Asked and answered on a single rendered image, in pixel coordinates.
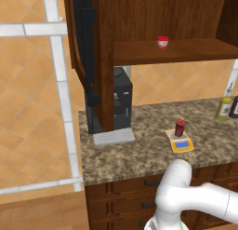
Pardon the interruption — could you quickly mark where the black coffee machine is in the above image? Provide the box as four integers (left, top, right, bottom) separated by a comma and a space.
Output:
85, 66, 137, 147

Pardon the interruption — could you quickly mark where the wooden drawer front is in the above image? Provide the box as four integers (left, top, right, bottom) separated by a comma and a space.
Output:
110, 212, 156, 230
110, 192, 160, 215
110, 173, 165, 195

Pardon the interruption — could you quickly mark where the wooden wall cabinet with shelf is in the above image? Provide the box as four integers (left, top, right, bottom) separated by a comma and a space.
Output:
112, 0, 238, 67

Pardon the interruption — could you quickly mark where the red and white yogurt cup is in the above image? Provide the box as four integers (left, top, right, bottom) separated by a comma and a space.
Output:
156, 35, 170, 50

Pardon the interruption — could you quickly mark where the white window frame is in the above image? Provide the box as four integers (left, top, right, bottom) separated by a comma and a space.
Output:
0, 0, 85, 196

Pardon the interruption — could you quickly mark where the yellow digital scale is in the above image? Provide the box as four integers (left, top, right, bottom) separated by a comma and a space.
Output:
164, 128, 195, 155

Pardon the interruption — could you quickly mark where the dark red cup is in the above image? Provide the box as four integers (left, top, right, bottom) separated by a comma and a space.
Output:
174, 118, 188, 139

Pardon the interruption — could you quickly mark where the wooden cabinet door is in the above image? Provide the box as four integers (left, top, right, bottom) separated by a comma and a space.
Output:
62, 0, 115, 133

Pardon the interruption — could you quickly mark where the wooden base cabinet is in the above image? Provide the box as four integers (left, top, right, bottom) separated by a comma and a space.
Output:
84, 160, 238, 230

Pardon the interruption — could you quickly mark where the olive green bottle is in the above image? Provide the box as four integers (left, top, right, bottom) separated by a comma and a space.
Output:
215, 82, 234, 121

